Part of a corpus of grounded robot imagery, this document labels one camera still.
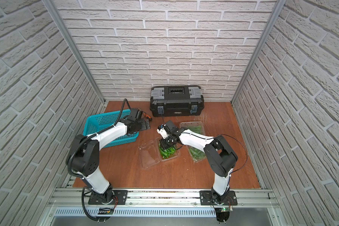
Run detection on clear clamshell container with peppers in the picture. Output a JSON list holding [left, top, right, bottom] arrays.
[[138, 137, 181, 170]]

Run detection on teal plastic perforated basket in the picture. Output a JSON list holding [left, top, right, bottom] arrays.
[[83, 111, 139, 148]]

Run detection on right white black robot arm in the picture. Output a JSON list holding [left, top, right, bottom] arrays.
[[157, 121, 238, 204]]

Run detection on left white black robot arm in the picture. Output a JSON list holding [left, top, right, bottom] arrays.
[[66, 108, 149, 204]]

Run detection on far clear pepper container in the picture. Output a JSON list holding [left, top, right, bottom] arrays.
[[180, 121, 205, 135]]

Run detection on clear pepper container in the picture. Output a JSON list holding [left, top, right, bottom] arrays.
[[180, 121, 205, 135], [188, 146, 206, 163]]

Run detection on middle clear pepper container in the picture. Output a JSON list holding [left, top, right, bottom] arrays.
[[188, 146, 206, 163]]

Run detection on black grey toolbox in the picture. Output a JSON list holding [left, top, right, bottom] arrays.
[[150, 85, 204, 117]]

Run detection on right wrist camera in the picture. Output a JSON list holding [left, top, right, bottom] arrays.
[[157, 125, 168, 139]]

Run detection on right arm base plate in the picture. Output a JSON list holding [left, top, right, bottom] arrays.
[[199, 190, 238, 206]]

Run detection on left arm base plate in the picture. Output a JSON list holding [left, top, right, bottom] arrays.
[[88, 190, 129, 205]]

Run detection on aluminium front rail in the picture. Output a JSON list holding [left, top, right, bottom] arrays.
[[47, 187, 277, 210]]

